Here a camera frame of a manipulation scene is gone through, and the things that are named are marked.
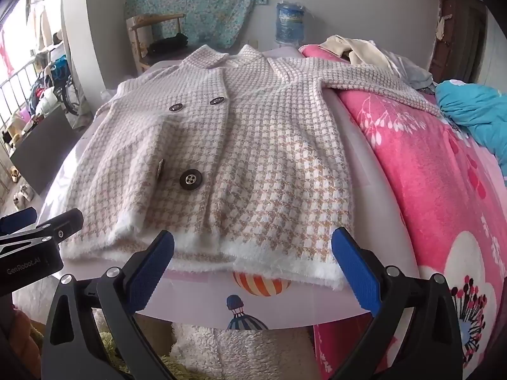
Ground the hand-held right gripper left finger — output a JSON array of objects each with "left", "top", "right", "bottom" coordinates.
[{"left": 42, "top": 230, "right": 177, "bottom": 380}]

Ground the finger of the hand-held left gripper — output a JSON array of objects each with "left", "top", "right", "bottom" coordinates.
[
  {"left": 0, "top": 207, "right": 38, "bottom": 238},
  {"left": 0, "top": 209, "right": 84, "bottom": 248}
]

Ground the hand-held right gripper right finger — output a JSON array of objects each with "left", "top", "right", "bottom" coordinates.
[{"left": 331, "top": 225, "right": 464, "bottom": 380}]

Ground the beige white houndstooth coat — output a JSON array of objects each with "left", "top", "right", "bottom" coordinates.
[{"left": 59, "top": 43, "right": 442, "bottom": 291}]

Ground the balloon print bed sheet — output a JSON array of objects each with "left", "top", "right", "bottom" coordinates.
[{"left": 12, "top": 45, "right": 420, "bottom": 331}]

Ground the dark board leaning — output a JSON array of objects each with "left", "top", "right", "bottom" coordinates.
[{"left": 10, "top": 107, "right": 80, "bottom": 194}]

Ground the pink floral fleece blanket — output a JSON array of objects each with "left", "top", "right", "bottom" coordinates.
[{"left": 299, "top": 43, "right": 507, "bottom": 380}]

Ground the metal balcony railing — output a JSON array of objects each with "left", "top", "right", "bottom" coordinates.
[{"left": 0, "top": 57, "right": 44, "bottom": 191}]

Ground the blue bag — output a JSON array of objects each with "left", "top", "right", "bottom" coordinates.
[{"left": 53, "top": 57, "right": 70, "bottom": 84}]

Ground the pink hanging cloth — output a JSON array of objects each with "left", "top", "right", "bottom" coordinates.
[{"left": 0, "top": 29, "right": 14, "bottom": 76}]

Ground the beige hanging garment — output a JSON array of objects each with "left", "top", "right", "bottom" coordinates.
[{"left": 32, "top": 4, "right": 54, "bottom": 48}]

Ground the teal blanket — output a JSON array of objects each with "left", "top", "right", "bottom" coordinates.
[{"left": 436, "top": 80, "right": 507, "bottom": 159}]

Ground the wooden chair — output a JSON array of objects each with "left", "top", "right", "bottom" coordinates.
[{"left": 126, "top": 13, "right": 191, "bottom": 74}]

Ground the black clothing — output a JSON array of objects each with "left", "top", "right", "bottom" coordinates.
[{"left": 148, "top": 34, "right": 190, "bottom": 54}]

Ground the cream garment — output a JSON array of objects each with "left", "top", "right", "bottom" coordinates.
[{"left": 319, "top": 35, "right": 393, "bottom": 68}]

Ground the blue water bottle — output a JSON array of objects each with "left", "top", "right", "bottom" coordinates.
[{"left": 274, "top": 2, "right": 305, "bottom": 46}]

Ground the dark wooden door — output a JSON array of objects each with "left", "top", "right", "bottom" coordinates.
[{"left": 430, "top": 0, "right": 488, "bottom": 84}]

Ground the teal floral wall cloth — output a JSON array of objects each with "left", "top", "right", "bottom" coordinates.
[{"left": 125, "top": 0, "right": 268, "bottom": 50}]

